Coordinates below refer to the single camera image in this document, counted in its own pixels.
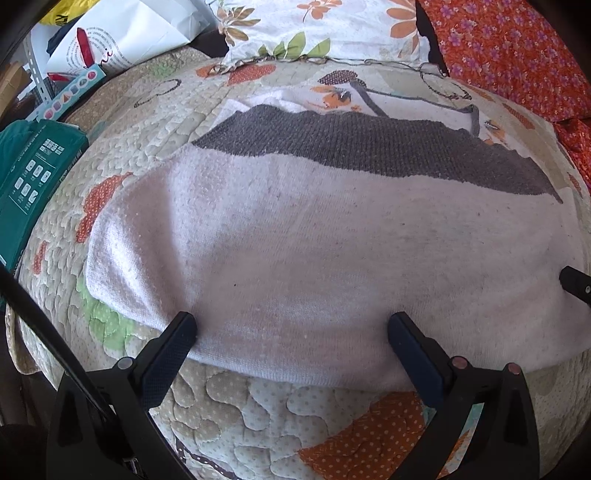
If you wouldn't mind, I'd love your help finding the quilted heart pattern bedspread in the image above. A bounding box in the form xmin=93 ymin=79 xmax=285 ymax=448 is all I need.
xmin=18 ymin=48 xmax=590 ymax=479

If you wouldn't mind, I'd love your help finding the red floral blanket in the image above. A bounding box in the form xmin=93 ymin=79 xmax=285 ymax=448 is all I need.
xmin=554 ymin=118 xmax=591 ymax=188

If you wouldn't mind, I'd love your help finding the red floral pillow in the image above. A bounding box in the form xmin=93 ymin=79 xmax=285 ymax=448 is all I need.
xmin=420 ymin=0 xmax=590 ymax=122

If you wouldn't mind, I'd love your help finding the teal cardboard box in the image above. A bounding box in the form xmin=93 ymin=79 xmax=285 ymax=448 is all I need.
xmin=1 ymin=120 xmax=89 ymax=272

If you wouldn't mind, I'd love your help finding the white floral pillow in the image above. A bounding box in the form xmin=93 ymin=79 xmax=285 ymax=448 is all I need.
xmin=211 ymin=0 xmax=430 ymax=68

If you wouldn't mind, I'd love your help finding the teal cloth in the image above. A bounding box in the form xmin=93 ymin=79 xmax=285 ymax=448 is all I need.
xmin=0 ymin=120 xmax=35 ymax=159

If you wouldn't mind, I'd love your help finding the light blue toy box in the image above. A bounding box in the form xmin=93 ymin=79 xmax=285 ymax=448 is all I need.
xmin=26 ymin=65 xmax=106 ymax=121

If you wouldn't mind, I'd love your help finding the white paper shopping bag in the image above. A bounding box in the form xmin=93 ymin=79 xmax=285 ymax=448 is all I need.
xmin=46 ymin=0 xmax=215 ymax=75

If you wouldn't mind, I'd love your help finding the yellow plastic bag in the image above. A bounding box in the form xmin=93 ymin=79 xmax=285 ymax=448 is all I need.
xmin=39 ymin=0 xmax=98 ymax=26

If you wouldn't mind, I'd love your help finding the black cable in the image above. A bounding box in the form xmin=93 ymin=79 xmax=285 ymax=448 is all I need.
xmin=0 ymin=264 xmax=116 ymax=421

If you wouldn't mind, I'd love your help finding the grey perforated metal rail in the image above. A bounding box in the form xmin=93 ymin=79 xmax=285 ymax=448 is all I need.
xmin=22 ymin=31 xmax=52 ymax=102

